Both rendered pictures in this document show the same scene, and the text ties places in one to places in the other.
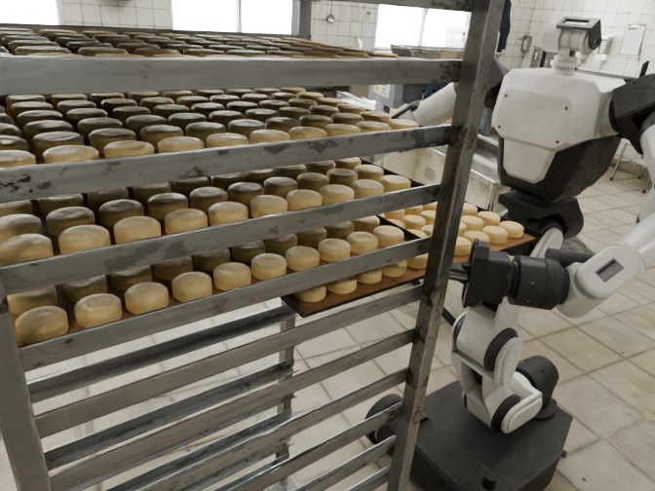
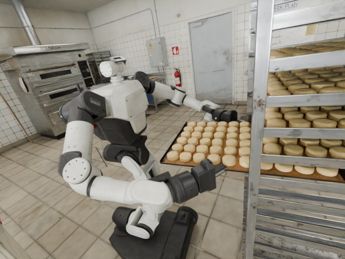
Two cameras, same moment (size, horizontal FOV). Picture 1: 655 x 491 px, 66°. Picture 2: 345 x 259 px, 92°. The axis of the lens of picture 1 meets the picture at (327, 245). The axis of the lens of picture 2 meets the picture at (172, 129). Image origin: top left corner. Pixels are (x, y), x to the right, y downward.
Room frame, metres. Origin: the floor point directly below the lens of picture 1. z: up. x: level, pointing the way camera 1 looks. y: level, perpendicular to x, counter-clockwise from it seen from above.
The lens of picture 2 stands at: (1.49, 0.34, 1.48)
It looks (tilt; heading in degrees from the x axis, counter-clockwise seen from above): 25 degrees down; 242
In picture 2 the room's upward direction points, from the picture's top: 10 degrees counter-clockwise
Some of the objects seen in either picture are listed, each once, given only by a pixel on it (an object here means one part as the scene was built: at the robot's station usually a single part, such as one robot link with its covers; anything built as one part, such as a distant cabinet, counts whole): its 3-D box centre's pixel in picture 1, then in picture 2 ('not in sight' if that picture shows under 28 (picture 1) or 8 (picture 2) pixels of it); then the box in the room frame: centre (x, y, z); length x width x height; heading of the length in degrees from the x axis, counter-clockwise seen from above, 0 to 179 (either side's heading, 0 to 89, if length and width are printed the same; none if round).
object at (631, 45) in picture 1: (633, 42); not in sight; (6.07, -3.19, 1.37); 0.27 x 0.02 x 0.40; 29
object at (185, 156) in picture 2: not in sight; (185, 156); (1.20, -0.15, 1.08); 0.05 x 0.05 x 0.02
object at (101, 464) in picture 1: (267, 389); not in sight; (0.58, 0.07, 0.96); 0.64 x 0.03 x 0.03; 128
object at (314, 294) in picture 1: (310, 288); not in sight; (0.67, 0.02, 1.08); 0.05 x 0.05 x 0.02
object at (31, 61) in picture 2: not in sight; (62, 91); (1.74, -4.87, 1.01); 1.56 x 1.20 x 2.01; 29
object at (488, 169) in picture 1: (402, 125); not in sight; (3.03, -0.39, 0.87); 2.01 x 0.03 x 0.07; 20
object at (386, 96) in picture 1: (436, 105); not in sight; (2.97, -0.56, 1.01); 0.72 x 0.33 x 0.34; 110
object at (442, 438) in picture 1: (489, 420); (148, 229); (1.36, -0.63, 0.19); 0.64 x 0.52 x 0.33; 128
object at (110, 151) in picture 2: (542, 218); (125, 150); (1.35, -0.61, 0.97); 0.28 x 0.13 x 0.18; 128
